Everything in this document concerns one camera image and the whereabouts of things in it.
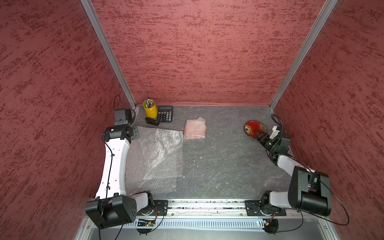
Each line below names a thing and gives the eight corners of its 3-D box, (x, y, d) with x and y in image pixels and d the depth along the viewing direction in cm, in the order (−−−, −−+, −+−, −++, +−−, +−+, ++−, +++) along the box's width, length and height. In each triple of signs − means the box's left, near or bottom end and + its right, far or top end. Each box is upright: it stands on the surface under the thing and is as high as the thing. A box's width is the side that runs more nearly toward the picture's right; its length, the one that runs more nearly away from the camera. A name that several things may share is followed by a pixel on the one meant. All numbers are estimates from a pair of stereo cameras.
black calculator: (155, 122, 112) (155, 119, 110) (159, 107, 122) (158, 105, 120) (172, 122, 112) (171, 120, 110) (174, 108, 122) (173, 105, 120)
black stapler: (144, 122, 112) (143, 120, 110) (147, 118, 114) (146, 116, 112) (157, 126, 110) (156, 123, 108) (160, 122, 113) (159, 119, 110)
